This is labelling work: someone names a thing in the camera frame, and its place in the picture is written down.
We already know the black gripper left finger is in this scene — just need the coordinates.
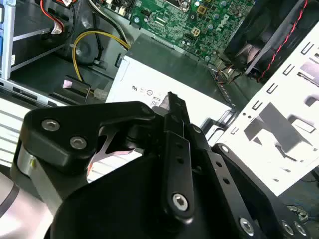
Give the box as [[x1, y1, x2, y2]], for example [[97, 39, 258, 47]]
[[21, 92, 195, 222]]

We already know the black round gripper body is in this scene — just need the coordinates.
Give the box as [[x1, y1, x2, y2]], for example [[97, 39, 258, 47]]
[[51, 119, 314, 239]]

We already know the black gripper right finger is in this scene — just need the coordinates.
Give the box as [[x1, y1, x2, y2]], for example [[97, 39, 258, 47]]
[[188, 123, 310, 239]]

